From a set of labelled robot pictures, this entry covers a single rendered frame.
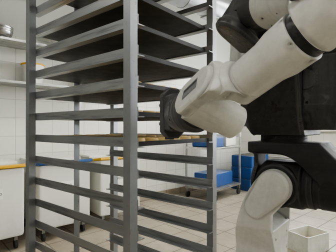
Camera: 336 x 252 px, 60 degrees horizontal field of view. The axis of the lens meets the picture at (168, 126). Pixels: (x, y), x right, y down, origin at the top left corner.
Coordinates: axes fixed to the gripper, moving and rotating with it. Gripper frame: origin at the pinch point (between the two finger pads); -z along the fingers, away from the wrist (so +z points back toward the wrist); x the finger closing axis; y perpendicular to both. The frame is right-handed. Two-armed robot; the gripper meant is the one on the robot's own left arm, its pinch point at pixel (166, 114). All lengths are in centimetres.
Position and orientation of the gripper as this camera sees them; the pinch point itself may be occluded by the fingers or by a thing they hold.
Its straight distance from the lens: 74.9
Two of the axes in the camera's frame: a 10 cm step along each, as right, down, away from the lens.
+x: 0.0, -10.0, 0.0
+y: -9.4, 0.0, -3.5
